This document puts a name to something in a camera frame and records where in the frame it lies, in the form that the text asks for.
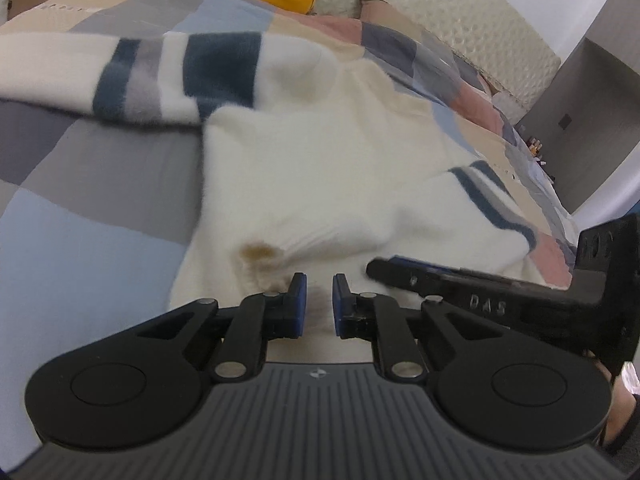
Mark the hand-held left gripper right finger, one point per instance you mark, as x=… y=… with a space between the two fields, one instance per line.
x=340 y=310

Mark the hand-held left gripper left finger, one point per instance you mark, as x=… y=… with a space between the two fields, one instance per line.
x=298 y=305

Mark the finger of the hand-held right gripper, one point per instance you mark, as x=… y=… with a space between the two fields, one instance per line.
x=395 y=272

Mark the cream sweater with navy stripes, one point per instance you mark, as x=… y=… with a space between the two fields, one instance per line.
x=300 y=170

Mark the person's right hand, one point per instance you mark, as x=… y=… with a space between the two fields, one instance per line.
x=625 y=400

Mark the row of cosmetic bottles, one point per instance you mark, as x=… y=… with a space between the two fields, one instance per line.
x=535 y=147

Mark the checkered patchwork quilt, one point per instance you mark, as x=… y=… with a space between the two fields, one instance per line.
x=90 y=170

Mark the cream quilted headboard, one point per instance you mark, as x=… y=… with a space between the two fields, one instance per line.
x=450 y=10

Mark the dark wall outlet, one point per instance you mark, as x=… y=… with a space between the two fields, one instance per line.
x=565 y=123

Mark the grey wall niche shelf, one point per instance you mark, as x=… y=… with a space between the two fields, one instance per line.
x=590 y=110

